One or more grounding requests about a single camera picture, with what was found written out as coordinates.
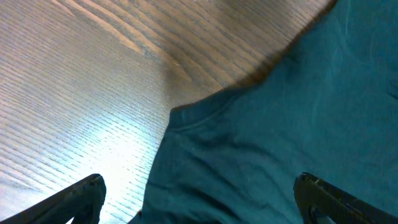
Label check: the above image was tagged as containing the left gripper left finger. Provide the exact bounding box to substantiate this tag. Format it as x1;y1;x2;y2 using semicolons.
1;174;106;224

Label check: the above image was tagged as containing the dark teal t-shirt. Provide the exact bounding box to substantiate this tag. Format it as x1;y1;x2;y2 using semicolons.
132;0;397;223

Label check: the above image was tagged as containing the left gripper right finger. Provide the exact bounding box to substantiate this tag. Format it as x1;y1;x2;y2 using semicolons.
293;172;397;224

